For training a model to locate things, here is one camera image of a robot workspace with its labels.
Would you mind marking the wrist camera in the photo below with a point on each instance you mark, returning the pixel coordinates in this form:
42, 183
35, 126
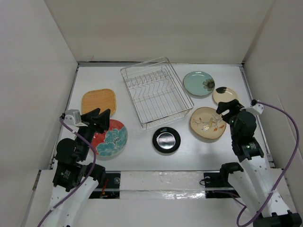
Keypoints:
72, 117
255, 108

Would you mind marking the red and blue floral plate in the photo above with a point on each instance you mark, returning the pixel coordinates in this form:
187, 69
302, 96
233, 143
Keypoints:
112, 142

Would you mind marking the black round plate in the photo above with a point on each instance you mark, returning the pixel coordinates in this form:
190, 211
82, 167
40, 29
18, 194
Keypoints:
166, 140

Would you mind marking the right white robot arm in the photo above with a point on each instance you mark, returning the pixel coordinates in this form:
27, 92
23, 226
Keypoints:
250, 176

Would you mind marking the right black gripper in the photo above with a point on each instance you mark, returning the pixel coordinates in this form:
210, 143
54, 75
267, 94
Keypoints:
233, 105

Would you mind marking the woven bamboo square tray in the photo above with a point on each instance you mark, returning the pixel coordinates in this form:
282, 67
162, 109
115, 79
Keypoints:
103, 99

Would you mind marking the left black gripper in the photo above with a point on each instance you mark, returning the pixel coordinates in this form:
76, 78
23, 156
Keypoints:
99, 122

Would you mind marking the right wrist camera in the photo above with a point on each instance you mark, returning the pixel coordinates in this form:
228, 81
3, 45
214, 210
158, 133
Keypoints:
255, 108

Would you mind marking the small cream plate black spot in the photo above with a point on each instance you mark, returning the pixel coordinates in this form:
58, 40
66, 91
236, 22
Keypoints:
224, 94

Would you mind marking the metal wire dish rack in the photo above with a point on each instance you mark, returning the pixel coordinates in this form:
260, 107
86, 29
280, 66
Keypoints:
156, 92

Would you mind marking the teal plate with flower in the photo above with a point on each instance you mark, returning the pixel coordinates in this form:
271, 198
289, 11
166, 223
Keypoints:
199, 83

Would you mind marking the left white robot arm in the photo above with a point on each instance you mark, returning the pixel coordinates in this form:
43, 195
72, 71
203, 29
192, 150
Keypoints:
77, 175

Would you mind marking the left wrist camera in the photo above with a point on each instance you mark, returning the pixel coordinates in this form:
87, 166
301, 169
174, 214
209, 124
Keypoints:
72, 117

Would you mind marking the beige plate with bird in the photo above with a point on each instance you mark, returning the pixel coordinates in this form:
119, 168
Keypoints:
207, 123

